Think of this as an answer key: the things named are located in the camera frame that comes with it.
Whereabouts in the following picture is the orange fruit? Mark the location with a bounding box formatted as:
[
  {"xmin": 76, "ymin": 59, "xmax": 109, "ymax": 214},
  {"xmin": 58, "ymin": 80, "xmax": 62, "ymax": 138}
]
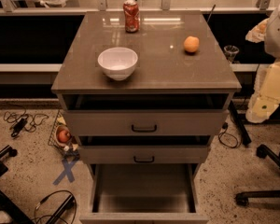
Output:
[{"xmin": 184, "ymin": 36, "xmax": 200, "ymax": 53}]

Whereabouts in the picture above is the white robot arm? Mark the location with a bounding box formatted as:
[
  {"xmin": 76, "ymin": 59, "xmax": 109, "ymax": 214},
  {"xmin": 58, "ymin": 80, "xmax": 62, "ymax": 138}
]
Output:
[{"xmin": 264, "ymin": 4, "xmax": 280, "ymax": 59}]

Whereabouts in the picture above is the grey drawer cabinet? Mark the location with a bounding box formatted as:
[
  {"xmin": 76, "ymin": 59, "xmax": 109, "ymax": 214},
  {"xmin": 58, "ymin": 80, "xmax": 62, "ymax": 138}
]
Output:
[{"xmin": 50, "ymin": 10, "xmax": 243, "ymax": 224}]

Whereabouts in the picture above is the open bottom drawer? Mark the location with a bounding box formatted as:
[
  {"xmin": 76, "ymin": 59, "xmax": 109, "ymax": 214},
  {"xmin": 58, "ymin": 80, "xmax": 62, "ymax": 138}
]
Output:
[{"xmin": 80, "ymin": 163, "xmax": 208, "ymax": 224}]

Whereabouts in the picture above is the white ceramic bowl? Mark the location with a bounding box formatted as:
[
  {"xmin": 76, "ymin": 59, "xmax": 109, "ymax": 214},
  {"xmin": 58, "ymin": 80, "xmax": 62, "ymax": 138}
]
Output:
[{"xmin": 97, "ymin": 47, "xmax": 138, "ymax": 81}]

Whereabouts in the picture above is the red apple in basket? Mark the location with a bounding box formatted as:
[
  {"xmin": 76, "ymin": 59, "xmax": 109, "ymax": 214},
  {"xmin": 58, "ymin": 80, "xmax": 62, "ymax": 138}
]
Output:
[{"xmin": 57, "ymin": 130, "xmax": 71, "ymax": 143}]

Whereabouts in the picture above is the blue tape cross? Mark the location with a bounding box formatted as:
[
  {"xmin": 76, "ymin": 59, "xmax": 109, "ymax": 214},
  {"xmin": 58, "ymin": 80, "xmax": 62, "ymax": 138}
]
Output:
[{"xmin": 53, "ymin": 158, "xmax": 78, "ymax": 186}]

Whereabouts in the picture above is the red soda can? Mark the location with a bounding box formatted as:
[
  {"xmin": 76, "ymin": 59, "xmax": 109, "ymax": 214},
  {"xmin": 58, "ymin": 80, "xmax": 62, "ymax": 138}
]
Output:
[{"xmin": 123, "ymin": 0, "xmax": 139, "ymax": 33}]

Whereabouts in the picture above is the clear plastic cup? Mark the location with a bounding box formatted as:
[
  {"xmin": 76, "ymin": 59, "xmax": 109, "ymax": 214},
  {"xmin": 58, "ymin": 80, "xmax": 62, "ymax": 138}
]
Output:
[{"xmin": 223, "ymin": 45, "xmax": 240, "ymax": 63}]

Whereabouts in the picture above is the black office chair base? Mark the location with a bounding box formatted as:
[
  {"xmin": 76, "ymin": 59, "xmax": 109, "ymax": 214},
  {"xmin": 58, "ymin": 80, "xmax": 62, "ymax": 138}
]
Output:
[{"xmin": 234, "ymin": 140, "xmax": 280, "ymax": 207}]

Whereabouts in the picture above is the black stand bottom left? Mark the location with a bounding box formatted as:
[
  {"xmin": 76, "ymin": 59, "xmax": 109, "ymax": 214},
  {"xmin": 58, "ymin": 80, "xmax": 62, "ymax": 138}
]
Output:
[{"xmin": 0, "ymin": 146, "xmax": 34, "ymax": 224}]

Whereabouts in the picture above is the top drawer with handle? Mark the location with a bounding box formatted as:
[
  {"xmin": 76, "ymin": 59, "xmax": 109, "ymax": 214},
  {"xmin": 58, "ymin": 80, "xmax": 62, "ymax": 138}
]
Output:
[{"xmin": 63, "ymin": 111, "xmax": 228, "ymax": 136}]

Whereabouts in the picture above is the drawer with handle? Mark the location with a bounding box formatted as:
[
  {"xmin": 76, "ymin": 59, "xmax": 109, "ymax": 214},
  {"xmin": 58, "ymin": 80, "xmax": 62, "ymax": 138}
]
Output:
[
  {"xmin": 78, "ymin": 146, "xmax": 208, "ymax": 164},
  {"xmin": 63, "ymin": 111, "xmax": 228, "ymax": 136}
]

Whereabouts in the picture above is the middle drawer with handle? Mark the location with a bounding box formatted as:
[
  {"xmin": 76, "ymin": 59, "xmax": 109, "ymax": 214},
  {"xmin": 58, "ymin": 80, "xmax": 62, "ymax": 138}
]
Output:
[{"xmin": 78, "ymin": 146, "xmax": 208, "ymax": 164}]

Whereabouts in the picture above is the black wire basket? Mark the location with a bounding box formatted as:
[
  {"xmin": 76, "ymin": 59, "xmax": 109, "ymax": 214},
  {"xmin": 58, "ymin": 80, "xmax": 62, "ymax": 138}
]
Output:
[{"xmin": 48, "ymin": 110, "xmax": 79, "ymax": 158}]

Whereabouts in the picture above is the black cable loop right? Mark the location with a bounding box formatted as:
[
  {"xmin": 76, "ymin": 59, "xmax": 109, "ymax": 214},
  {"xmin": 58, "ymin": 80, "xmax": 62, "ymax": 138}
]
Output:
[{"xmin": 217, "ymin": 121, "xmax": 243, "ymax": 149}]

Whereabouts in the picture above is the black cable bottom left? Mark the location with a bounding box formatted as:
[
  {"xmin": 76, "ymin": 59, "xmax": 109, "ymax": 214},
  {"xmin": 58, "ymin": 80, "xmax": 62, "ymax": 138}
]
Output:
[{"xmin": 33, "ymin": 189, "xmax": 78, "ymax": 224}]

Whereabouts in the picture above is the black power adapter cable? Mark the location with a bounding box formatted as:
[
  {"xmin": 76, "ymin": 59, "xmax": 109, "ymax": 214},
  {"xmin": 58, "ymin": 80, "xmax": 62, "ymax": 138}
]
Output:
[{"xmin": 3, "ymin": 105, "xmax": 50, "ymax": 138}]

